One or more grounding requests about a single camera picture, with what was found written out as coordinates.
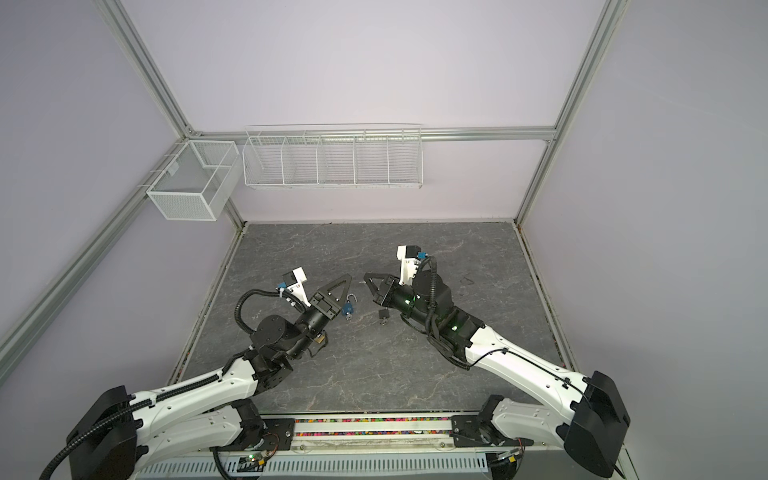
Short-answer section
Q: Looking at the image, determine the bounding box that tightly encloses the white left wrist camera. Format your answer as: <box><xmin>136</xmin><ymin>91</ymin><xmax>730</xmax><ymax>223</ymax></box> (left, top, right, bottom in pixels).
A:
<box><xmin>277</xmin><ymin>267</ymin><xmax>308</xmax><ymax>305</ymax></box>

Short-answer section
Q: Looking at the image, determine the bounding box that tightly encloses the aluminium enclosure frame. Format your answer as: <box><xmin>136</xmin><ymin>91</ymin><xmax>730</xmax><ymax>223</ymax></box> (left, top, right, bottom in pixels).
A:
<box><xmin>0</xmin><ymin>0</ymin><xmax>631</xmax><ymax>480</ymax></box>

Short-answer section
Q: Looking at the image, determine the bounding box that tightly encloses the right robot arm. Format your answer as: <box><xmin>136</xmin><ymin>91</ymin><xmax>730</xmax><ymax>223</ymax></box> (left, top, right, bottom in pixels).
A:
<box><xmin>364</xmin><ymin>257</ymin><xmax>631</xmax><ymax>478</ymax></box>

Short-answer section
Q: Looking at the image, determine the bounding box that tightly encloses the white wire shelf basket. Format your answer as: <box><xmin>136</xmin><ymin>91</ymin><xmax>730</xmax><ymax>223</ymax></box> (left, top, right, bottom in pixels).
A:
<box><xmin>242</xmin><ymin>123</ymin><xmax>424</xmax><ymax>189</ymax></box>

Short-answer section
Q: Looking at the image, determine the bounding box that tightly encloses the white mesh box basket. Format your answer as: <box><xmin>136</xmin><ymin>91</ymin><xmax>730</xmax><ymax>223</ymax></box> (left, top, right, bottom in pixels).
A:
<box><xmin>147</xmin><ymin>140</ymin><xmax>242</xmax><ymax>221</ymax></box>

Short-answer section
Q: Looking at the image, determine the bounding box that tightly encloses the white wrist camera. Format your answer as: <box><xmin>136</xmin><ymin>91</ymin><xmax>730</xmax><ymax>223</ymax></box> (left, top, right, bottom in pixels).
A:
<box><xmin>396</xmin><ymin>245</ymin><xmax>427</xmax><ymax>286</ymax></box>
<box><xmin>277</xmin><ymin>267</ymin><xmax>308</xmax><ymax>305</ymax></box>

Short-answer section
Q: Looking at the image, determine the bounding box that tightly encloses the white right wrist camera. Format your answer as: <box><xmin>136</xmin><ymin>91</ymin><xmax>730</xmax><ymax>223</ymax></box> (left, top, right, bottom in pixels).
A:
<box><xmin>396</xmin><ymin>245</ymin><xmax>427</xmax><ymax>286</ymax></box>

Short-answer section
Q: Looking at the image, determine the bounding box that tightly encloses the blue padlock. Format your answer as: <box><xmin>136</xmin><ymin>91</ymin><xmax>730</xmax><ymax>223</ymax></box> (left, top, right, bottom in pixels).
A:
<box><xmin>342</xmin><ymin>294</ymin><xmax>358</xmax><ymax>320</ymax></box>

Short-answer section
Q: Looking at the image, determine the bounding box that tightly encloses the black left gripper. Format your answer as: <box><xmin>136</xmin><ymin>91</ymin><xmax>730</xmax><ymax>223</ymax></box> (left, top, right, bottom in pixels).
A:
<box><xmin>286</xmin><ymin>275</ymin><xmax>351</xmax><ymax>361</ymax></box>

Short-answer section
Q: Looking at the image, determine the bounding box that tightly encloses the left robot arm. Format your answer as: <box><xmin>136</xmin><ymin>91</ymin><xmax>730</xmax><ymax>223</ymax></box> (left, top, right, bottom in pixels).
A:
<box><xmin>40</xmin><ymin>271</ymin><xmax>352</xmax><ymax>479</ymax></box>

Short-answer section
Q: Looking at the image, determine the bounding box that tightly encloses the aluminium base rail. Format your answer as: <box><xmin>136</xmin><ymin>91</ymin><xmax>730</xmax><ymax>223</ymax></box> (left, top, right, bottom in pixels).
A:
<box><xmin>107</xmin><ymin>410</ymin><xmax>637</xmax><ymax>480</ymax></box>

